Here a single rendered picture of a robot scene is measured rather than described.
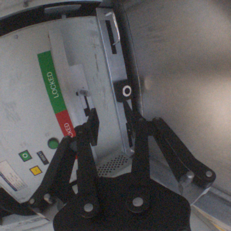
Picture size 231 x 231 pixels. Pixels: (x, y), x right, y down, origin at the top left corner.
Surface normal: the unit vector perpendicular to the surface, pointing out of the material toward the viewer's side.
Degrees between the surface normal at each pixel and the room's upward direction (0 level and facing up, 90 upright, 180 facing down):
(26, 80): 90
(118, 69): 90
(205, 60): 0
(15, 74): 90
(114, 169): 90
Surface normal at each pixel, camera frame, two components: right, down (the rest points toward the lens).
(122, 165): -0.19, -0.89
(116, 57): 0.54, 0.25
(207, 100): -0.82, 0.37
